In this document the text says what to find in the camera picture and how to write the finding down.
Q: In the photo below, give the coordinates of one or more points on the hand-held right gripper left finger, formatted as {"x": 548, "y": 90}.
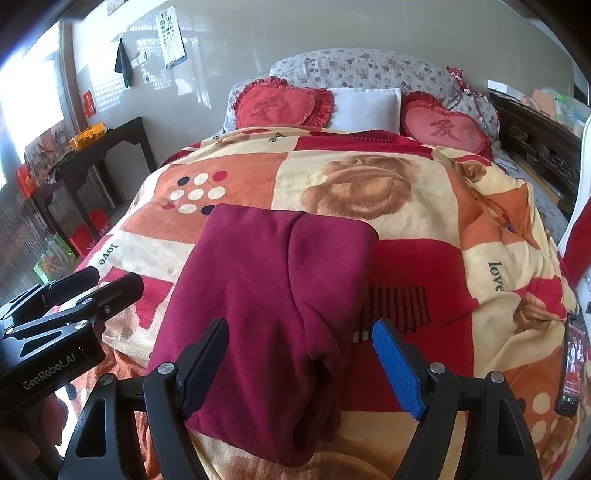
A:
{"x": 203, "y": 364}

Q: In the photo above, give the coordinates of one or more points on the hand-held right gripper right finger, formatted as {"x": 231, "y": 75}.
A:
{"x": 397, "y": 364}

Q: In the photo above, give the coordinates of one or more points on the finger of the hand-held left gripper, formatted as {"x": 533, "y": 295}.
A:
{"x": 74, "y": 284}
{"x": 115, "y": 290}

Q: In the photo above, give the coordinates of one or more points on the maroon fleece pants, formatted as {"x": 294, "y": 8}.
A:
{"x": 258, "y": 286}

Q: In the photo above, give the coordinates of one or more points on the person's left hand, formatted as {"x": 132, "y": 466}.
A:
{"x": 53, "y": 415}

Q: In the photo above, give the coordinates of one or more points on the green snack packets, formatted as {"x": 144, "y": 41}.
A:
{"x": 53, "y": 258}

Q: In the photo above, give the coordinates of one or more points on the red gift bag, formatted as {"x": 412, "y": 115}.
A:
{"x": 82, "y": 240}
{"x": 99, "y": 221}

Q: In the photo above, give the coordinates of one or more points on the small red box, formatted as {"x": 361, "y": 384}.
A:
{"x": 25, "y": 182}

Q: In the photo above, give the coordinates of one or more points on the printed gift box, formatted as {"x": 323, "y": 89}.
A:
{"x": 46, "y": 147}

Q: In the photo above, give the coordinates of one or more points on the yellow basket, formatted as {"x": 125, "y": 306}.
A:
{"x": 90, "y": 136}

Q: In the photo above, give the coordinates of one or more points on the dark wooden side table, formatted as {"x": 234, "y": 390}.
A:
{"x": 115, "y": 138}

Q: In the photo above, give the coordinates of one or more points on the printed orange red blanket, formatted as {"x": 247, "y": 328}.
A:
{"x": 415, "y": 207}

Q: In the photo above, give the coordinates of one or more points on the black smartphone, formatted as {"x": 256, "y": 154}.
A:
{"x": 571, "y": 369}

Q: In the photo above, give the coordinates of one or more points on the bright window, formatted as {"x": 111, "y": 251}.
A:
{"x": 27, "y": 101}

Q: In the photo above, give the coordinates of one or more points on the red cloth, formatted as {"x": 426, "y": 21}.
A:
{"x": 579, "y": 251}

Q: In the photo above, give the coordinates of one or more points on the pale floral bedsheet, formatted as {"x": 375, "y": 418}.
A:
{"x": 549, "y": 212}

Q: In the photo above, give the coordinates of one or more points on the dark hanging cloth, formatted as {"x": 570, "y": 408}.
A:
{"x": 123, "y": 64}

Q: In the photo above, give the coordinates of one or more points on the red heart-shaped pillow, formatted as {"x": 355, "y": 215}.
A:
{"x": 443, "y": 127}
{"x": 277, "y": 106}

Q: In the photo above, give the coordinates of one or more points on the white plastic chair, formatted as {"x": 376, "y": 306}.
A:
{"x": 579, "y": 194}

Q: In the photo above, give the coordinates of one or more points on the white pillow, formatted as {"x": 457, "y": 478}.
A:
{"x": 364, "y": 108}

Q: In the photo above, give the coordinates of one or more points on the dark carved wooden headboard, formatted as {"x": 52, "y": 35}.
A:
{"x": 531, "y": 143}

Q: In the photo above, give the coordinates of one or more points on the floral quilt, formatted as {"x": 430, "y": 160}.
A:
{"x": 369, "y": 64}

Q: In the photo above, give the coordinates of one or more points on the pile of assorted packets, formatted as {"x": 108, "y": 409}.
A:
{"x": 549, "y": 104}

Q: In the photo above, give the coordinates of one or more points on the red wall sticker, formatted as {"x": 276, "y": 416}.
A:
{"x": 89, "y": 102}

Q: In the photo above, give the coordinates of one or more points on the wall calendar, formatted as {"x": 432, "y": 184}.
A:
{"x": 170, "y": 37}

